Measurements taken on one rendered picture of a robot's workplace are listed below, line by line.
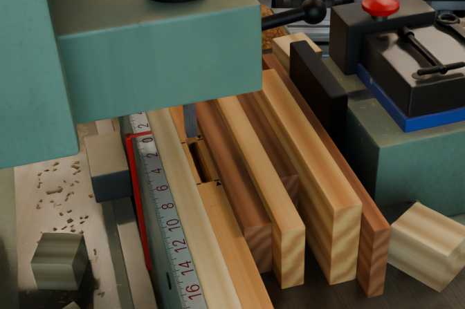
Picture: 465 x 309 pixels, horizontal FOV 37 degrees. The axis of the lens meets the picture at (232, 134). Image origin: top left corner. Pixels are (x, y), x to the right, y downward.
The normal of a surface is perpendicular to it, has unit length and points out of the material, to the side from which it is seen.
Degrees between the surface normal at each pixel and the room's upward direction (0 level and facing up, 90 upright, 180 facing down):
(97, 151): 0
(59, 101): 90
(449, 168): 90
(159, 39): 90
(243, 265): 0
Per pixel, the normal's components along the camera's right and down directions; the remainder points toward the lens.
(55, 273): -0.08, 0.59
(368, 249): -0.96, 0.19
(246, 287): -0.04, -0.81
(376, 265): 0.27, 0.55
